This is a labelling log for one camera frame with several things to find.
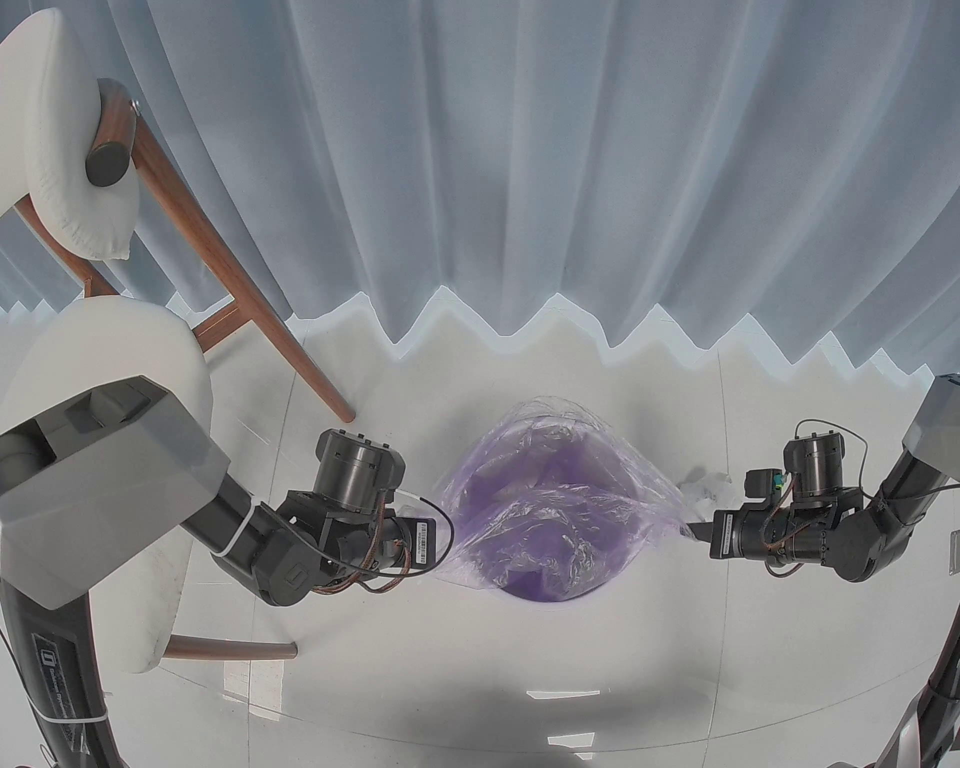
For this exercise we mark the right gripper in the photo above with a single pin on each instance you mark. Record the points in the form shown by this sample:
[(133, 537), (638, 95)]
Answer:
[(750, 536)]

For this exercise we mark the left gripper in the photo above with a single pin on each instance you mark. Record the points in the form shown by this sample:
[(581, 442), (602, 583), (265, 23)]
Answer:
[(424, 544)]

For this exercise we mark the purple plastic bag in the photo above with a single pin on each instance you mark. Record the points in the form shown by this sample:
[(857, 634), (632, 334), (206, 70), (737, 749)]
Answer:
[(540, 540)]

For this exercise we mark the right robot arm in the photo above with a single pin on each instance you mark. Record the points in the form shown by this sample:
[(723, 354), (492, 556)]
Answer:
[(862, 540)]

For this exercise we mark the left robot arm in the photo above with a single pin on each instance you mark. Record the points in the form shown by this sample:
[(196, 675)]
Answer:
[(112, 465)]

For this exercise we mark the crumpled white paper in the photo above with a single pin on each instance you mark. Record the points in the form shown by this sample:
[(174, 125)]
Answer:
[(705, 491)]

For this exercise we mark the pale blue curtain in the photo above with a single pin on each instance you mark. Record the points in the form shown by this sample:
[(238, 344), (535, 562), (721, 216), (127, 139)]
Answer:
[(525, 150)]

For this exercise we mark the white chair with wooden legs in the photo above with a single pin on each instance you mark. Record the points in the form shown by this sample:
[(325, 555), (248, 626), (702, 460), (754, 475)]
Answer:
[(52, 150)]

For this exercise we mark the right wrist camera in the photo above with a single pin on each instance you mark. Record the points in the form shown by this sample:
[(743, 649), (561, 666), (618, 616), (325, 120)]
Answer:
[(759, 487)]

